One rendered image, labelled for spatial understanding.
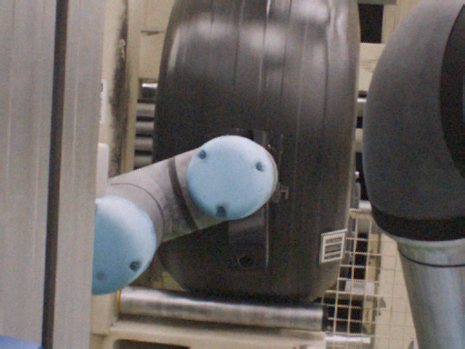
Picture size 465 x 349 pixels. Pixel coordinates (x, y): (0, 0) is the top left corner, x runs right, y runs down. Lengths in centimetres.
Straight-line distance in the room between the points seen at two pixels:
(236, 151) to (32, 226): 40
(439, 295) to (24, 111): 26
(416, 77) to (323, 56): 82
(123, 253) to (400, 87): 31
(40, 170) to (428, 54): 19
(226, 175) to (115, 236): 15
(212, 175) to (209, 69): 47
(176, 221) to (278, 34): 51
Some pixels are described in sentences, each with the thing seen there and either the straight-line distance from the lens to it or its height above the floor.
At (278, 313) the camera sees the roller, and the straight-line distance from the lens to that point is 138.
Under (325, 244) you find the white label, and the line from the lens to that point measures 127.
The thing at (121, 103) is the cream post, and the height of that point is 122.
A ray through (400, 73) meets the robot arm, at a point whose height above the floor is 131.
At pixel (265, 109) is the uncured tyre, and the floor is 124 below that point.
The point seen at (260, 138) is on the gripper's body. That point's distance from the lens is 92.
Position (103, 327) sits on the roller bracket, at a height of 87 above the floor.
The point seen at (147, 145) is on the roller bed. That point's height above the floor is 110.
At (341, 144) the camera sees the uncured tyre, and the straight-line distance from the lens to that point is 122.
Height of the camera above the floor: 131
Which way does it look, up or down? 5 degrees down
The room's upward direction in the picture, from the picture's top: 4 degrees clockwise
